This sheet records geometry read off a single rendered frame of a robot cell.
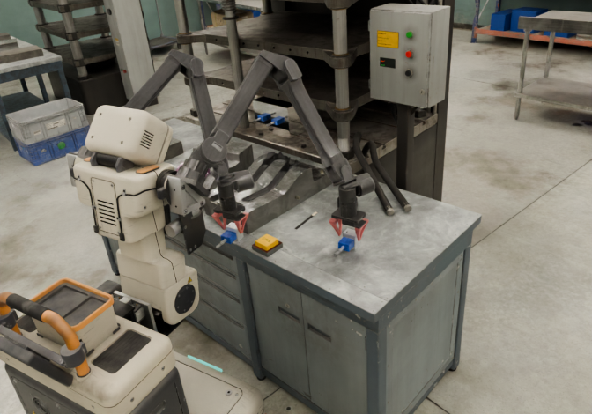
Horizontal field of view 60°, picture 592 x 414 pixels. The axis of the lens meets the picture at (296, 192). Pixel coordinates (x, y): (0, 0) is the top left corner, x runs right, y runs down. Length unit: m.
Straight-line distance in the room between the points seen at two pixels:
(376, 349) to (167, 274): 0.71
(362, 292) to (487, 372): 1.06
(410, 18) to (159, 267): 1.38
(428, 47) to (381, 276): 1.00
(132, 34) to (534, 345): 5.00
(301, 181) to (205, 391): 0.89
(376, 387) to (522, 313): 1.23
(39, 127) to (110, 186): 3.68
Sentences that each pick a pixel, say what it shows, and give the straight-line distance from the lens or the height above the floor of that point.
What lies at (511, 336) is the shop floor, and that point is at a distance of 2.75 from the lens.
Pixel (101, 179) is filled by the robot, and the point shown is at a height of 1.21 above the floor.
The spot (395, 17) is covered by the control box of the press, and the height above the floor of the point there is 1.44.
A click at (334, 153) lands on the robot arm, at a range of 1.69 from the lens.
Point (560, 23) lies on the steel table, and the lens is 4.91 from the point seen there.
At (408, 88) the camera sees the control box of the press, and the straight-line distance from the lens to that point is 2.33.
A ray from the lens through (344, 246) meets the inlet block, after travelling 1.79.
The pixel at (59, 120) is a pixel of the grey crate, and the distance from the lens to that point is 5.29.
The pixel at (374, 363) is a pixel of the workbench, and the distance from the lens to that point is 1.80.
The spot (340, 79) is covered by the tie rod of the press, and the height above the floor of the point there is 1.18.
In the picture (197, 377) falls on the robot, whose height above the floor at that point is 0.28.
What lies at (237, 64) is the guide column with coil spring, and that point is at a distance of 2.90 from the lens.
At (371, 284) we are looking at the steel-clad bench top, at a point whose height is 0.80.
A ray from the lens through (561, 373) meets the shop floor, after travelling 2.65.
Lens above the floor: 1.85
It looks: 28 degrees down
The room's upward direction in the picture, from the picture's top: 5 degrees counter-clockwise
